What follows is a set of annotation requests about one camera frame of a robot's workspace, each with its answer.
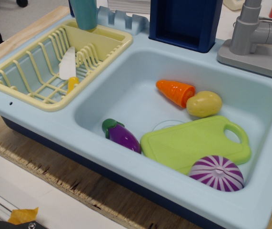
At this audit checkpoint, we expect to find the white toy knife yellow handle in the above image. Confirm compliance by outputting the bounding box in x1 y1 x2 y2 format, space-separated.
59 46 80 94

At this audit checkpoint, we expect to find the teal plastic cup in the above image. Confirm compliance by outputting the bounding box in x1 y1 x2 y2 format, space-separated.
69 0 97 30

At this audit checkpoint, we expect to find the green toy cutting board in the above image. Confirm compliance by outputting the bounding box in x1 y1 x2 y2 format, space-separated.
140 115 251 175

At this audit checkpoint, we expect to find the light blue toy sink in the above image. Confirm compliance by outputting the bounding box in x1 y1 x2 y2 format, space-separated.
0 16 272 229

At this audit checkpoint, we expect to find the yellow toy potato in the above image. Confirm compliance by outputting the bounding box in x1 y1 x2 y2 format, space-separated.
186 91 222 118

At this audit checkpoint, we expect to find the purple striped toy onion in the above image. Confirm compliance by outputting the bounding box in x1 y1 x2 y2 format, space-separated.
188 156 244 192

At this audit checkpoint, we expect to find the grey toy faucet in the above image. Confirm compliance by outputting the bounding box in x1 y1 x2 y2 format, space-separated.
217 0 272 78

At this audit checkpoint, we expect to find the yellow plastic drying rack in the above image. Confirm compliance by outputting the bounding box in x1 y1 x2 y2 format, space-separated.
0 19 133 112

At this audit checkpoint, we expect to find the yellow tape piece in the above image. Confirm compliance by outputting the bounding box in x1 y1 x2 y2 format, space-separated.
7 207 39 225

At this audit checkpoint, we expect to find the dark blue plastic box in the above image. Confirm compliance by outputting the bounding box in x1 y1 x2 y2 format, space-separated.
149 0 222 53

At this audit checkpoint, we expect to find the purple toy eggplant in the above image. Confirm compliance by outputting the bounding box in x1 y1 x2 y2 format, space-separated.
102 118 141 154

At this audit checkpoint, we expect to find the orange toy carrot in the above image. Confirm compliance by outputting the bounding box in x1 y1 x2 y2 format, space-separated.
156 80 196 108

